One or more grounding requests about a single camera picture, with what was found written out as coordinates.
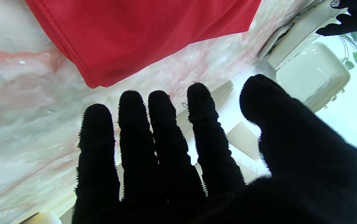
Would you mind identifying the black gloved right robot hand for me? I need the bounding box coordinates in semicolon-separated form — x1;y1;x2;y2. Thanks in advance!
72;74;357;224

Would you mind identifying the beige hard-shell suitcase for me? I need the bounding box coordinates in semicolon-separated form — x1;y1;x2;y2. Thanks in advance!
258;0;352;113

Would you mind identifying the red shirt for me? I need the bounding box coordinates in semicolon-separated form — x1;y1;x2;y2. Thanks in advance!
25;0;262;89

